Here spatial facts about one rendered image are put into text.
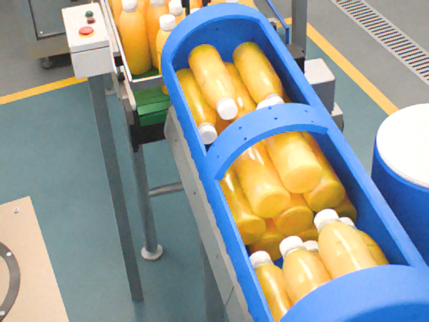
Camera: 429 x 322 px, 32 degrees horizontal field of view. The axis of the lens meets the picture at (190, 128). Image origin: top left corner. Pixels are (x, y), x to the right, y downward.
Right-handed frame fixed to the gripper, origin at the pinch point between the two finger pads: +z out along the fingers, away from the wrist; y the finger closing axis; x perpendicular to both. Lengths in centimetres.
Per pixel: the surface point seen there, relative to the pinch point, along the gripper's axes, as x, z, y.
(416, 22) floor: 141, 114, 144
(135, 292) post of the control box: 7, 110, -28
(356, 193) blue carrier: -68, 8, 14
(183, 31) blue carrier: -21.6, -6.5, -7.6
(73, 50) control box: -1.5, 5.1, -32.2
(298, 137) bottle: -64, -6, 4
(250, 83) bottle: -35.0, 1.5, 3.4
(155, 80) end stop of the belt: -4.6, 17.0, -13.1
